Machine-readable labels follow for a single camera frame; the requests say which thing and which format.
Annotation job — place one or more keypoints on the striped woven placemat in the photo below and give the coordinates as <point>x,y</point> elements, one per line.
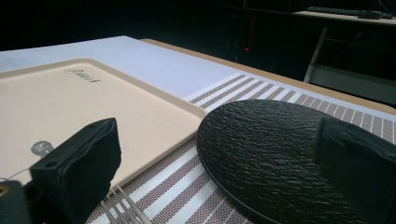
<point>174,186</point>

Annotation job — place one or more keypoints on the black keyboard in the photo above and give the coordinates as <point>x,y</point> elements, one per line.
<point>333,10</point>

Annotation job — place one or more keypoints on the black computer mouse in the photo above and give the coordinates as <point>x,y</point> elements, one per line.
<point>369,14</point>

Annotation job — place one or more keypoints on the black textured round plate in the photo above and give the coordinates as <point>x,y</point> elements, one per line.
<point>264,155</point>

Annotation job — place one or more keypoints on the desk with metal legs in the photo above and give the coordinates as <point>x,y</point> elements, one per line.
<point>348,56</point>

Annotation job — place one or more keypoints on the white table cover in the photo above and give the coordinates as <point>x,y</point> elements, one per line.
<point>149,62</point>

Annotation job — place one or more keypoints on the beige plastic tray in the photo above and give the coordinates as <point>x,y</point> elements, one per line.
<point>77,109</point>

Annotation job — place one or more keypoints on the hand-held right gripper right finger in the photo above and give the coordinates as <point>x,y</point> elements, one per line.
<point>358,165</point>

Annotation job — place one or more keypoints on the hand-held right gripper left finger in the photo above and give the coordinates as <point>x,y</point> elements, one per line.
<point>77,168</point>

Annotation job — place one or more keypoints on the silver fork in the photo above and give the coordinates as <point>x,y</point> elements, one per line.
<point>126,207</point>

